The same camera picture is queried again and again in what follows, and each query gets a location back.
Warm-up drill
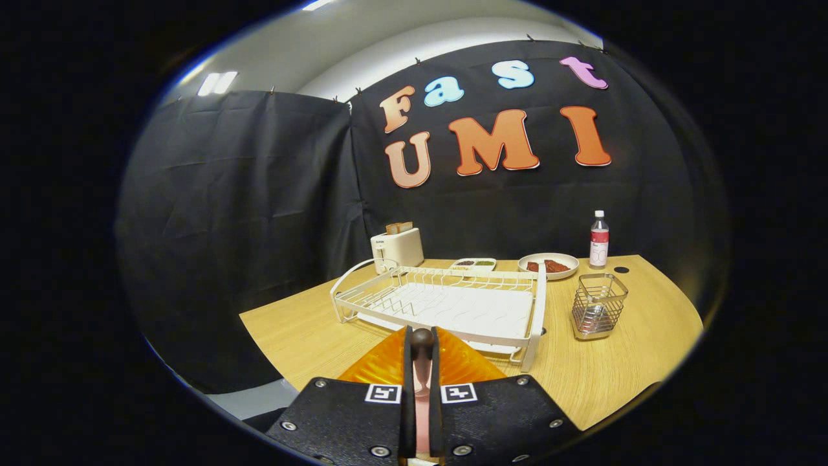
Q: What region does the metal wire basket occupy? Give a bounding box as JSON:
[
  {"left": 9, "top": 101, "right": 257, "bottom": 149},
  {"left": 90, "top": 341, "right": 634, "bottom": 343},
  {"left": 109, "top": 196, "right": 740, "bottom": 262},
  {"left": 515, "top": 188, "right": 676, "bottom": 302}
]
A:
[{"left": 571, "top": 273, "right": 629, "bottom": 341}]

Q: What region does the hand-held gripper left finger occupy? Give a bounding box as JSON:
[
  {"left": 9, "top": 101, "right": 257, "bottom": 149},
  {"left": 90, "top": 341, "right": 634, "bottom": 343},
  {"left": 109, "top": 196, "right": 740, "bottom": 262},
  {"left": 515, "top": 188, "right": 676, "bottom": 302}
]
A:
[{"left": 265, "top": 326, "right": 418, "bottom": 463}]

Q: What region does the small ceiling light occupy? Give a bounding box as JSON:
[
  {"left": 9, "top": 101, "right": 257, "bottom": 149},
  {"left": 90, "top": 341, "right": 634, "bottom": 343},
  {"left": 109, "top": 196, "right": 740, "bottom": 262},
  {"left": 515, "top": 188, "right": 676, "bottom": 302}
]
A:
[{"left": 197, "top": 71, "right": 239, "bottom": 98}]

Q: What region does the dark-handled spoon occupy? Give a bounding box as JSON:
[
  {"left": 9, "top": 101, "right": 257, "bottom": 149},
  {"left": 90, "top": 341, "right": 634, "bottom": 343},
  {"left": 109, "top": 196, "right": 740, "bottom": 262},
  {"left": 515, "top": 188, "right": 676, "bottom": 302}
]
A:
[{"left": 410, "top": 328, "right": 435, "bottom": 402}]

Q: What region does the clear bottle with red label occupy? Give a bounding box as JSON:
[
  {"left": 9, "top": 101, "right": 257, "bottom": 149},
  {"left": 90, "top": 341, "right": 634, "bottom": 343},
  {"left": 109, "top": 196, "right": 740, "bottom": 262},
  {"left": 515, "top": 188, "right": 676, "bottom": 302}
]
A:
[{"left": 589, "top": 210, "right": 610, "bottom": 269}]

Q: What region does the white wire dish rack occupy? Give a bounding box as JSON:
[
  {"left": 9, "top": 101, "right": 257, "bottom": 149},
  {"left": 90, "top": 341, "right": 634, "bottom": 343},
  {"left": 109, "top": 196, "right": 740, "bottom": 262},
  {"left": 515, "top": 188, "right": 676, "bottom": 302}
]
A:
[{"left": 330, "top": 259, "right": 548, "bottom": 373}]

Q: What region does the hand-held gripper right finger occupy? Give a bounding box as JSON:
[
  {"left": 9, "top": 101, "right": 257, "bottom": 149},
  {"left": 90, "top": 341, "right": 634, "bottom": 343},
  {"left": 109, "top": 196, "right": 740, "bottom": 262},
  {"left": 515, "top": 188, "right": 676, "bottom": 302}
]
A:
[{"left": 428, "top": 326, "right": 583, "bottom": 463}]

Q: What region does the white toaster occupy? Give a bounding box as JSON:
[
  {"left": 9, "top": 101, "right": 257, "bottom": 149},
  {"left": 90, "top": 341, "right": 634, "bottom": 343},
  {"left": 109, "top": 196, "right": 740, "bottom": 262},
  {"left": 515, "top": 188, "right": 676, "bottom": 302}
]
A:
[{"left": 370, "top": 227, "right": 425, "bottom": 275}]

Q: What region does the black backdrop cloth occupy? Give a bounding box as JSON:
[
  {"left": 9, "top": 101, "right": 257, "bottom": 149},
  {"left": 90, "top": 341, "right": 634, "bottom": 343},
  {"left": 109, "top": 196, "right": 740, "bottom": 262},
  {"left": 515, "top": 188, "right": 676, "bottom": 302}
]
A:
[{"left": 116, "top": 40, "right": 732, "bottom": 395}]

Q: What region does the white plate with meat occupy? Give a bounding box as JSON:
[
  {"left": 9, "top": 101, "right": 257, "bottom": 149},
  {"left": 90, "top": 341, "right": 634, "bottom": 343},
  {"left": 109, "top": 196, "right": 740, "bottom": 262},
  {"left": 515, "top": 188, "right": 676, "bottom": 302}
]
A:
[{"left": 517, "top": 252, "right": 580, "bottom": 281}]

